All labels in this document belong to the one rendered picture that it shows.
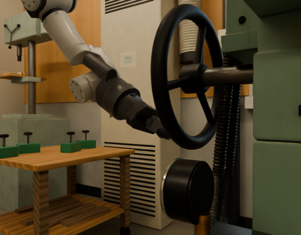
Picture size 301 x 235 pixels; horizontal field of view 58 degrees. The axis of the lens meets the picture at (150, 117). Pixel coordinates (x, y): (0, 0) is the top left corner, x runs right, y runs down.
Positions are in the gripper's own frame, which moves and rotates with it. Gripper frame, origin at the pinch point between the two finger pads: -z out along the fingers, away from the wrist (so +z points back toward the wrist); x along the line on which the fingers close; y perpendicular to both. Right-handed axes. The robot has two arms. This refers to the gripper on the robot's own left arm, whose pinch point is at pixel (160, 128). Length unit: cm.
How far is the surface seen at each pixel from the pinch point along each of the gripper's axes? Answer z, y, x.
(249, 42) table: -10.4, 21.0, 10.3
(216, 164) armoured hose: -14.8, 1.0, 1.3
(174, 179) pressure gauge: -19.0, 0.9, 28.4
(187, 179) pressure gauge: -19.9, 1.6, 28.5
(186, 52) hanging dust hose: 65, 36, -99
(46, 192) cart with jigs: 46, -56, -32
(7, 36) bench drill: 213, -24, -76
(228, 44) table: -7.3, 19.5, 9.9
